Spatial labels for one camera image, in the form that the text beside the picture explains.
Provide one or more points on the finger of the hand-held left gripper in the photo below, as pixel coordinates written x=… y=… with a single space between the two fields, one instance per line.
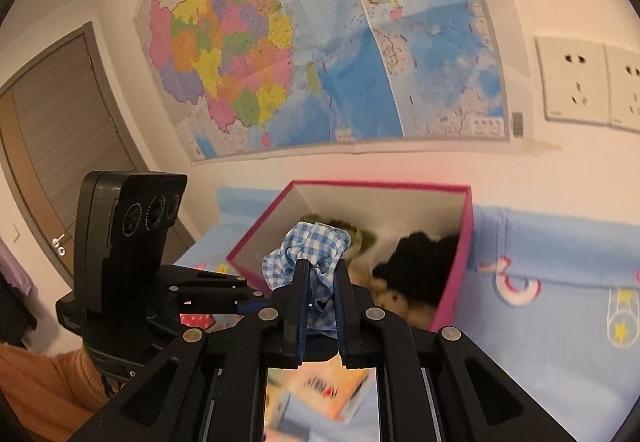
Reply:
x=225 y=300
x=210 y=279

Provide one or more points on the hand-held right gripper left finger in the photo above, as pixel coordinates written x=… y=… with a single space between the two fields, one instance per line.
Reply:
x=300 y=302

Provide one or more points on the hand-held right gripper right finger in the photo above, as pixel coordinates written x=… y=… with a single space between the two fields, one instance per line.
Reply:
x=341 y=307

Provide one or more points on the beige plush toy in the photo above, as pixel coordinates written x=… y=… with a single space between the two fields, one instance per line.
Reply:
x=400 y=299

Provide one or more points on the blue gingham scrunchie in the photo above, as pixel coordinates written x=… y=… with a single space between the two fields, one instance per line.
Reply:
x=310 y=242

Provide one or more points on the green plush toy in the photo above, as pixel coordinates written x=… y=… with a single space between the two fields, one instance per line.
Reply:
x=362 y=239

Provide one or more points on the black scrunchie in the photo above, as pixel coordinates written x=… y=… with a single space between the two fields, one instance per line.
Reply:
x=420 y=262

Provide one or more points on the pink cardboard box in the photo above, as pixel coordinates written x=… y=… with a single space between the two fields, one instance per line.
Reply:
x=455 y=272

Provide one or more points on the person's left forearm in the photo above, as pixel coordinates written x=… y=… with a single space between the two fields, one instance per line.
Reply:
x=45 y=387

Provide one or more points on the pastel tissue pack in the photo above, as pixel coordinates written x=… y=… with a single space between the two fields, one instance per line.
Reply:
x=325 y=392

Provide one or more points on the purple cloth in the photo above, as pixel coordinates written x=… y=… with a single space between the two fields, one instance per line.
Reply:
x=12 y=272

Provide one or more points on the dark cloth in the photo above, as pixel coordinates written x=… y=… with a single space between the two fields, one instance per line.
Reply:
x=12 y=317

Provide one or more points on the brown door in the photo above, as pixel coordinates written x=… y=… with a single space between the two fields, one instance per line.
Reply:
x=55 y=122

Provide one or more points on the blue cartoon printed blanket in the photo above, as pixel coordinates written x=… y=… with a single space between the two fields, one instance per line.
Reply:
x=550 y=322

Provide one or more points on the colourful wall map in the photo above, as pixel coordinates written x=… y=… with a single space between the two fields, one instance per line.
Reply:
x=300 y=47

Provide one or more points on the white wall outlet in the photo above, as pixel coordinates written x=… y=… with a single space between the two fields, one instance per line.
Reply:
x=572 y=79
x=625 y=87

